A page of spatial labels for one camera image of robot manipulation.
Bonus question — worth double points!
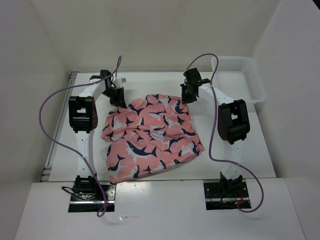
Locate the white plastic mesh basket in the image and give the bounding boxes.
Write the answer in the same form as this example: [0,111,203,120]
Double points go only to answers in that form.
[211,56,266,104]

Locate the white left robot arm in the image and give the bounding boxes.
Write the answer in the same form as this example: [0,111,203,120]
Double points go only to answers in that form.
[68,70,127,200]

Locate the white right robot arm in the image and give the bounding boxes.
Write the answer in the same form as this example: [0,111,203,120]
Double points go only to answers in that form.
[180,68,250,198]

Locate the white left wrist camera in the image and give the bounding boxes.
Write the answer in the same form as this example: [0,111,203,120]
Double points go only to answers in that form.
[113,77,127,88]

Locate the pink shark print shorts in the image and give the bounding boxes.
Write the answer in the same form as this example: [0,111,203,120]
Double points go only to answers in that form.
[101,94,205,184]

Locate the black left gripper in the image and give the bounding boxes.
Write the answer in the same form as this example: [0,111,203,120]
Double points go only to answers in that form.
[101,86,127,110]

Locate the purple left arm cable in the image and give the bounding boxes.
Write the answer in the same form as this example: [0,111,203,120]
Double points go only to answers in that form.
[39,55,123,217]

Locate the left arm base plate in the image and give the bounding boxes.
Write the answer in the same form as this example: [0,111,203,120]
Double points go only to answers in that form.
[64,182,116,213]

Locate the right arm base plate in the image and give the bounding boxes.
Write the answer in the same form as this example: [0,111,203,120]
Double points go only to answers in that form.
[203,180,252,211]

